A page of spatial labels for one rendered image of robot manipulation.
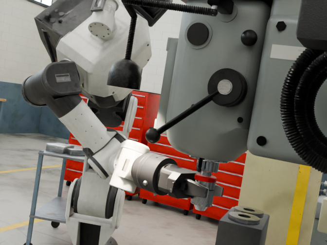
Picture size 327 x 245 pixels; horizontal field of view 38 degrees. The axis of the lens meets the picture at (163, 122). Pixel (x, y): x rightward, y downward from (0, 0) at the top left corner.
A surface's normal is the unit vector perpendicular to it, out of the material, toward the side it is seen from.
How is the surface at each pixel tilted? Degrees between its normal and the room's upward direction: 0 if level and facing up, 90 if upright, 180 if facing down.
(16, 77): 90
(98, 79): 141
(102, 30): 148
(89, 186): 81
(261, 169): 90
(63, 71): 70
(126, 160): 74
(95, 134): 90
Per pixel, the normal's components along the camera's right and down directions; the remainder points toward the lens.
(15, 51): 0.90, 0.16
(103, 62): 0.55, 0.06
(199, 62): -0.40, -0.01
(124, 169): -0.60, -0.33
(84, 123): 0.35, 0.10
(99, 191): -0.05, -0.11
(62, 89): 0.65, -0.21
